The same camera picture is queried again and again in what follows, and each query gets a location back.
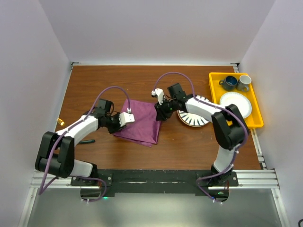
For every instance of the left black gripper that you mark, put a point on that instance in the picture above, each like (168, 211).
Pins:
(118, 127)

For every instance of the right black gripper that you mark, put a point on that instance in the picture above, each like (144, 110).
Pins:
(162, 115)

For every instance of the purple cloth napkin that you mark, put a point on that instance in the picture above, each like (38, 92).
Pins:
(145, 130)

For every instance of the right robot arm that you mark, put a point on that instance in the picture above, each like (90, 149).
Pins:
(230, 129)

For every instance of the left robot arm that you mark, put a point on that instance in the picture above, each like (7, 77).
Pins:
(56, 155)

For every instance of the blue striped white plate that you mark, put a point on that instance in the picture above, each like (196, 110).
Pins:
(192, 120)

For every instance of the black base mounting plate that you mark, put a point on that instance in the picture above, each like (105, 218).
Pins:
(198, 182)

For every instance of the blue grey bowl cup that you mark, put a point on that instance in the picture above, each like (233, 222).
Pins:
(229, 83)

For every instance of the white plate in tray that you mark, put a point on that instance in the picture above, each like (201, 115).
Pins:
(242, 103)

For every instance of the white grey mug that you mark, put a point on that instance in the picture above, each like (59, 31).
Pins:
(243, 83)

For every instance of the yellow plastic tray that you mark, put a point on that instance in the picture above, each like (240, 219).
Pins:
(255, 119)

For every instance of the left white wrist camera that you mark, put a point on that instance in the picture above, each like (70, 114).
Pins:
(126, 117)

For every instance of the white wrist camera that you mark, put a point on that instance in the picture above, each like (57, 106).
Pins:
(159, 94)
(126, 117)

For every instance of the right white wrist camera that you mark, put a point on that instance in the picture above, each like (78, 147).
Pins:
(159, 94)

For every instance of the gold spoon green handle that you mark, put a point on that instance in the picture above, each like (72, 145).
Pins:
(86, 141)

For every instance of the gold fork green handle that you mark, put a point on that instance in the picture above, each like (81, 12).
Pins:
(60, 122)

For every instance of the aluminium frame rail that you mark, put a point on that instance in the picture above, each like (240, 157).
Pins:
(255, 202)

